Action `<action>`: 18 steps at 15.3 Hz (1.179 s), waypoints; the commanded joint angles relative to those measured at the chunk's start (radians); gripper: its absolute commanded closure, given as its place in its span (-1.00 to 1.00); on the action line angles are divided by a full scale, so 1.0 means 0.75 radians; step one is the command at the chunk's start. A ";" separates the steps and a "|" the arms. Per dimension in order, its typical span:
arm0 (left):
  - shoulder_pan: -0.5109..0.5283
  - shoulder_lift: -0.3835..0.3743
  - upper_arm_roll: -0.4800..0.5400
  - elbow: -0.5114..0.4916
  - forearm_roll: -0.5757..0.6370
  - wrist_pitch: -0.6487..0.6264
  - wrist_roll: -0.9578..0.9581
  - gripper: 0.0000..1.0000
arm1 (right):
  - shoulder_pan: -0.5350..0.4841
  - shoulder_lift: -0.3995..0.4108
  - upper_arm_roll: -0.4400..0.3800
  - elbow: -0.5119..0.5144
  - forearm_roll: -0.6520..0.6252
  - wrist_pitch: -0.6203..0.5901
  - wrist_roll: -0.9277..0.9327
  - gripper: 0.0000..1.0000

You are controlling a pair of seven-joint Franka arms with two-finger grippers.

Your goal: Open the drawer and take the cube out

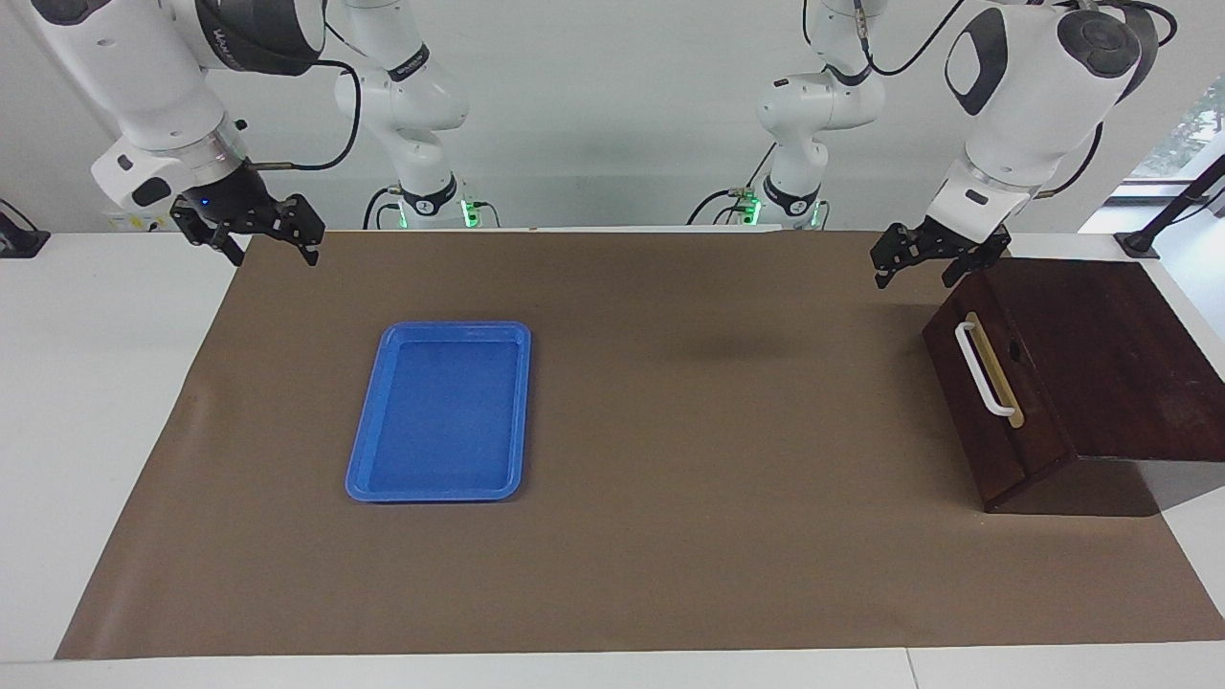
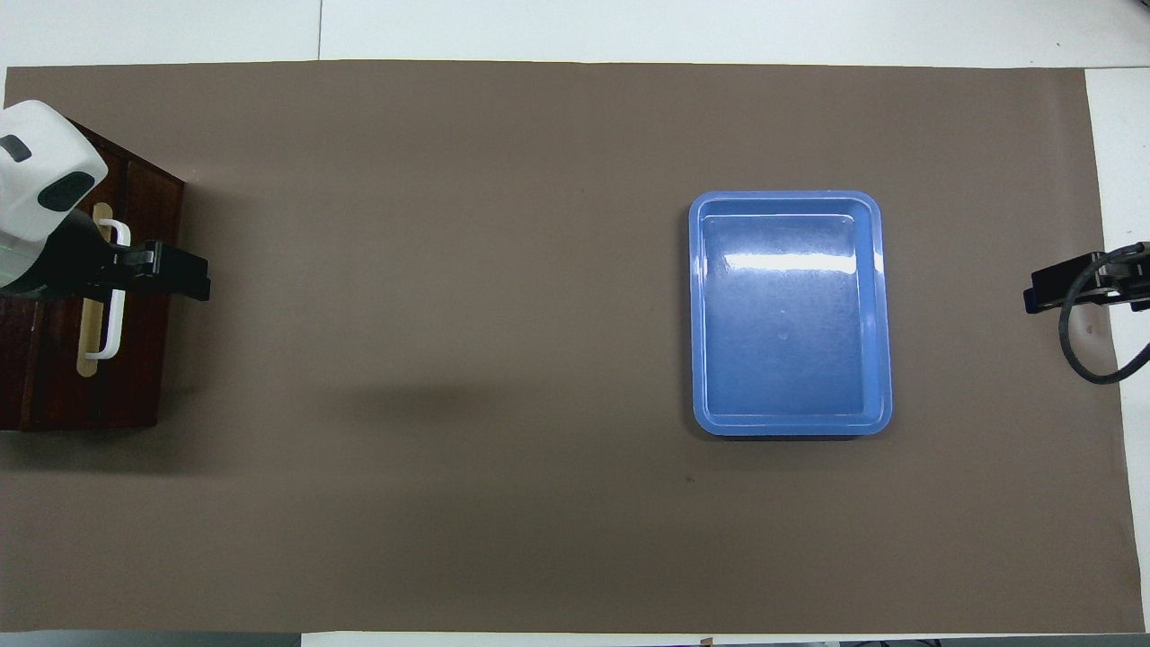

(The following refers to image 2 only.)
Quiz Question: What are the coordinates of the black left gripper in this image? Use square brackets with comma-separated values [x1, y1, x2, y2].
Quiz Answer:
[13, 216, 212, 302]

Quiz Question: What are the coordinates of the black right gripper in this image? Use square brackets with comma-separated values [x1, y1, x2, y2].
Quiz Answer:
[1024, 241, 1150, 315]

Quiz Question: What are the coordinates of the dark wooden cabinet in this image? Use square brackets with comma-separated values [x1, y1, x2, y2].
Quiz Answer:
[0, 117, 186, 432]

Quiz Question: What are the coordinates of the blue plastic tray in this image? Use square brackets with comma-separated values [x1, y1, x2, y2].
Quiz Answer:
[688, 190, 894, 438]

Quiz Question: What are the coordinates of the brown table mat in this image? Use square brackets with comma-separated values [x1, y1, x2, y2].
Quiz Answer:
[0, 60, 1146, 634]

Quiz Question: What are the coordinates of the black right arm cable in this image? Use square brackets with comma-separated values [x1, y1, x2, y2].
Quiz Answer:
[1059, 244, 1150, 386]

